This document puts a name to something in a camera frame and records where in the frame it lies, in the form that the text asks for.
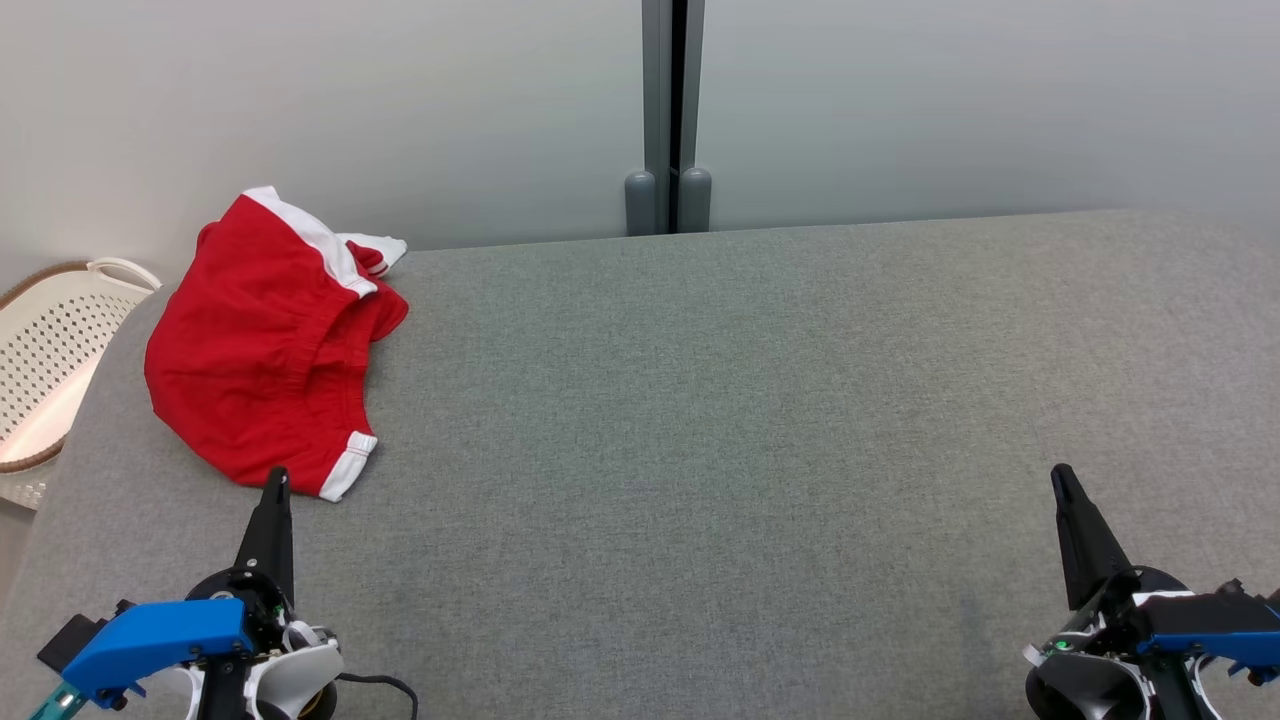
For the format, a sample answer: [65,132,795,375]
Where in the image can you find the grey partition post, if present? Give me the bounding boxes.
[640,0,707,236]

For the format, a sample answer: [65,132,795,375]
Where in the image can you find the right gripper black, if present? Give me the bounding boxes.
[1025,463,1216,720]

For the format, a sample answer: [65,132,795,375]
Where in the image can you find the white perforated laundry basket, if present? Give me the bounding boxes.
[0,257,163,511]

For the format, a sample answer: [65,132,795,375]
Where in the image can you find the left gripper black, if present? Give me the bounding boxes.
[185,467,346,720]

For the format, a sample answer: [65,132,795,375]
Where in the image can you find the grey post foot cap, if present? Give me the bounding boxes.
[678,167,713,234]
[625,170,658,237]

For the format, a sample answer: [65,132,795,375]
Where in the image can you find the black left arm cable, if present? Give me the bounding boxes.
[335,672,419,720]

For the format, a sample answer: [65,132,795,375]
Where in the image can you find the red shorts with white trim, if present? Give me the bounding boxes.
[144,186,411,503]

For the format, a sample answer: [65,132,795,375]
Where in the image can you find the teal left camera connector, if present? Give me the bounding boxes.
[28,685,87,720]

